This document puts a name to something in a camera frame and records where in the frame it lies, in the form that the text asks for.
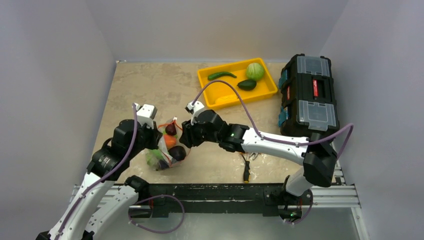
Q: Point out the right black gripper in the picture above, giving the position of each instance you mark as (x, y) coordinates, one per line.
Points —
(187, 133)

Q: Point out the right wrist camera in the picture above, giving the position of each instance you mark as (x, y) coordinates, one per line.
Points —
(195, 108)

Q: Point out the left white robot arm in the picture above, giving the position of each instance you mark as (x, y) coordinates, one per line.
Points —
(84, 219)

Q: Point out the black yellow screwdriver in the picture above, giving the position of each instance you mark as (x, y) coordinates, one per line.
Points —
(246, 172)

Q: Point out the dark green avocado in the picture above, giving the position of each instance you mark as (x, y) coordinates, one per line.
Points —
(247, 85)

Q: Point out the purple eggplant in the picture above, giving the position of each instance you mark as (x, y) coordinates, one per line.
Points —
(173, 157)

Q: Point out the dark red plum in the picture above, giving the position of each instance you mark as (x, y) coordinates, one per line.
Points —
(170, 129)

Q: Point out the orange handled pliers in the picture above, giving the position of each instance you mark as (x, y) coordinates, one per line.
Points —
(252, 156)

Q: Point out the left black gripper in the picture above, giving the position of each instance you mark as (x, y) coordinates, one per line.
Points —
(155, 135)

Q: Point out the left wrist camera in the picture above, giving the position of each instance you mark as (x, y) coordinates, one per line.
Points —
(145, 115)

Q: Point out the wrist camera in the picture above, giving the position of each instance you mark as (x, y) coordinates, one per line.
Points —
(195, 108)
(145, 115)

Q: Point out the black toolbox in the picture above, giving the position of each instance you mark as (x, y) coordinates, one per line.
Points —
(308, 102)

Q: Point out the yellow plastic tray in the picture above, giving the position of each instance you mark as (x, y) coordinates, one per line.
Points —
(266, 87)

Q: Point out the dark green chili pepper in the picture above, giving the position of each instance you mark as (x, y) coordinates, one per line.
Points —
(217, 75)

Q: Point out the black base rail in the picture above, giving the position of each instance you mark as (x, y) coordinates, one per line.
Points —
(158, 200)

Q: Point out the white cauliflower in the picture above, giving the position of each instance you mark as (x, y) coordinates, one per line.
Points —
(154, 158)

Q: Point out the clear orange zip bag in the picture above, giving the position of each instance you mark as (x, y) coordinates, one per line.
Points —
(162, 146)

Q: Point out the green cabbage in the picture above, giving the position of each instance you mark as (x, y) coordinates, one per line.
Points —
(255, 71)

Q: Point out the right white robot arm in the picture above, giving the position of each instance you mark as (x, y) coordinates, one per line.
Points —
(317, 160)

